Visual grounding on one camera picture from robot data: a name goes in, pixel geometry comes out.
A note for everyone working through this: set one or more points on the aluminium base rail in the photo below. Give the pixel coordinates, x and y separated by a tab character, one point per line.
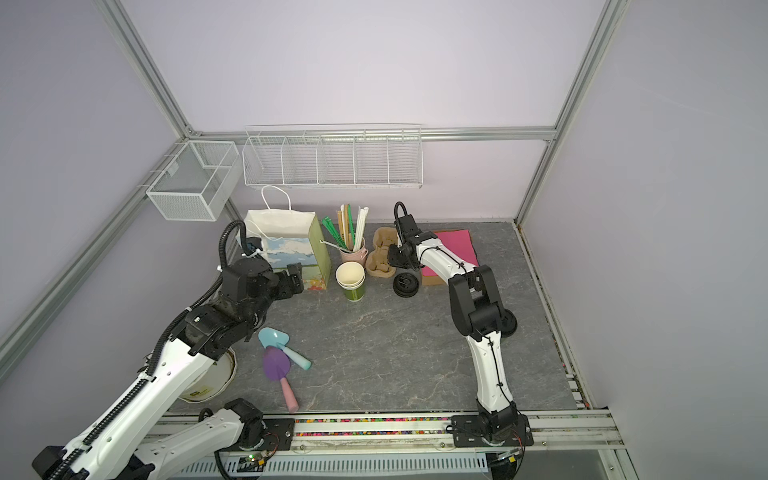
432	432

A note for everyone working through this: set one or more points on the teal toy shovel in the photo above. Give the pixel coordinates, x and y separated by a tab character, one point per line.
270	337

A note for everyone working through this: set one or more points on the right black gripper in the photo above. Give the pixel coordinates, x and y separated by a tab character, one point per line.
393	258

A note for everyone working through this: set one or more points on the potted green plant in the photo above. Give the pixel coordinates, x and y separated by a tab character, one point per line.
214	381

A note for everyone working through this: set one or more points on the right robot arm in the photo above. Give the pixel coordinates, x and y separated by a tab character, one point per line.
479	315

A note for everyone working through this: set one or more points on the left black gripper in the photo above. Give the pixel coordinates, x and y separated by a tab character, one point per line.
281	278

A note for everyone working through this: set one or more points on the pink utensil holder cup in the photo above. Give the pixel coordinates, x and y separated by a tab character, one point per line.
358	256

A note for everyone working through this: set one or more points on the painted paper gift bag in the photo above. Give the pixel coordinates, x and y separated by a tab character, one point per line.
290	236

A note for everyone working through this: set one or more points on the stack of green paper cups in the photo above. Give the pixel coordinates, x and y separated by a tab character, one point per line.
350	276

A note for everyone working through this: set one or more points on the cardboard cup carrier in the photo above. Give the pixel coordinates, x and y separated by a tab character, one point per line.
377	264

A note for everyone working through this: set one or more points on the wide white wire basket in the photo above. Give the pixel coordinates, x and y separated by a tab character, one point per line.
334	155

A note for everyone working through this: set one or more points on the green stirrer sticks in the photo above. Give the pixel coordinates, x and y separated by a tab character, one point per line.
329	226

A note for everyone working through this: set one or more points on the cardboard napkin box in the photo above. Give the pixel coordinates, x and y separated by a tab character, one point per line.
431	280

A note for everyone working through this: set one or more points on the pink napkin stack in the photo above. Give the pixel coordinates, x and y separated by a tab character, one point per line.
444	267

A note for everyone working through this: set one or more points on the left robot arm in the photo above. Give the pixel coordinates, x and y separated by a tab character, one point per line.
229	311

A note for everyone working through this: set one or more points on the small white wire basket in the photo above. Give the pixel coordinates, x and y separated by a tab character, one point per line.
198	181

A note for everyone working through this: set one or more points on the white wrapped straws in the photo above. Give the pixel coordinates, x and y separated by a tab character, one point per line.
360	228

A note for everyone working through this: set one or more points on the purple pink toy shovel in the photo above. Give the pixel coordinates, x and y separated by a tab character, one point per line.
276	365

